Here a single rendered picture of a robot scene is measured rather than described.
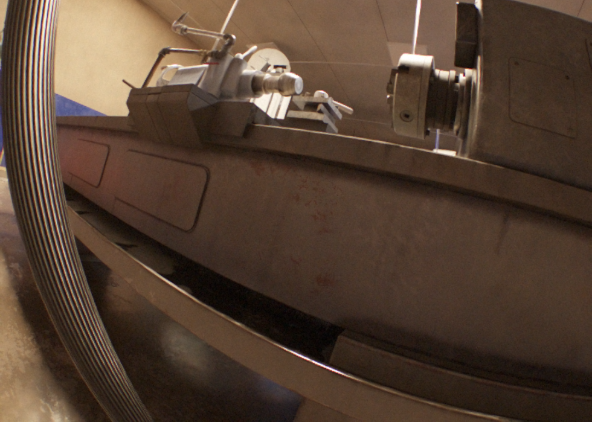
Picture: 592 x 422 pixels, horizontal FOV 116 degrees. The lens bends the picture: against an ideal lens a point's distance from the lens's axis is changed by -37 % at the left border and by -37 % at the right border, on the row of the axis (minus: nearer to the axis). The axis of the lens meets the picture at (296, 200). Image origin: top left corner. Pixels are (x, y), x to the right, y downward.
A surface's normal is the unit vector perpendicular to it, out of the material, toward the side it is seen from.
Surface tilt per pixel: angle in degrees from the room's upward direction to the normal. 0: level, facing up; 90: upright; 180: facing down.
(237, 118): 90
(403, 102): 128
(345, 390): 90
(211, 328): 90
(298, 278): 90
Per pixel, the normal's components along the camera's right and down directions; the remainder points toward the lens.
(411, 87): -0.48, 0.14
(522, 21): -0.42, -0.17
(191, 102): 0.86, 0.22
